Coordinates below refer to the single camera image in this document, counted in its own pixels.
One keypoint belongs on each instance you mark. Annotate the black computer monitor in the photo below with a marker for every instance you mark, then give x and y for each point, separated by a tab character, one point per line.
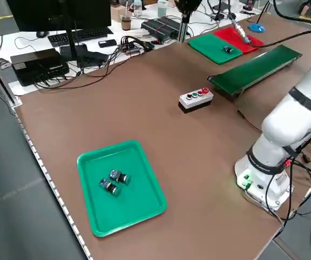
49	13

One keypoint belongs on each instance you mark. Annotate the aluminium frame post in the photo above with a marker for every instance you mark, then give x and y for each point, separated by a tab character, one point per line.
183	29

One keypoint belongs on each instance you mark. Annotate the grey push-button control box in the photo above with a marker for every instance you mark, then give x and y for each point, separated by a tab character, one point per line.
195	101

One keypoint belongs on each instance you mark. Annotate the brown paper cup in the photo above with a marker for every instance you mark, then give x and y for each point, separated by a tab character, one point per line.
126	23

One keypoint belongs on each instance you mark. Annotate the large green plastic tray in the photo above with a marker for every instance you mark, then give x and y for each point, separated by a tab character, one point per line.
209	48

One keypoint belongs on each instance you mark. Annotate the black computer mouse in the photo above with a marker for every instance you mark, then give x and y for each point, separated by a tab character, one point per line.
42	33

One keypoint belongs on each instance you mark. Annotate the red plastic tray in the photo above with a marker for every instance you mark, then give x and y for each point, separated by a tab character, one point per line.
225	33

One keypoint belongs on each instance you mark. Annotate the small green plastic tray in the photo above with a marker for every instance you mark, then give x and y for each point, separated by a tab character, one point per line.
133	211

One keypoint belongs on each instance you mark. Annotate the black keyboard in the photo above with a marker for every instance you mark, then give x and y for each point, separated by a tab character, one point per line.
79	35

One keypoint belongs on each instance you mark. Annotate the clear plastic bottle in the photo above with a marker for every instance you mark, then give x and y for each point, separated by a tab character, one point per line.
162	8
138	8

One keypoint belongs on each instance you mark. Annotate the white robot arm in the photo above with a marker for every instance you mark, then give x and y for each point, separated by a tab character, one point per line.
287	127

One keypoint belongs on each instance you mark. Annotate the black electronics box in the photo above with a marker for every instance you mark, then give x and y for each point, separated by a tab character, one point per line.
39	65

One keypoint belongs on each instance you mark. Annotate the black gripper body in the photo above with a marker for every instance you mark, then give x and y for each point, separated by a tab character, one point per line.
241	31

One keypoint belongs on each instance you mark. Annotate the green belt conveyor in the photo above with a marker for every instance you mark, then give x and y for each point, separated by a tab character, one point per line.
252	70

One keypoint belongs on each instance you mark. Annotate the black finned power supply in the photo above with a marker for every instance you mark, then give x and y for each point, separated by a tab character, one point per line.
160	27

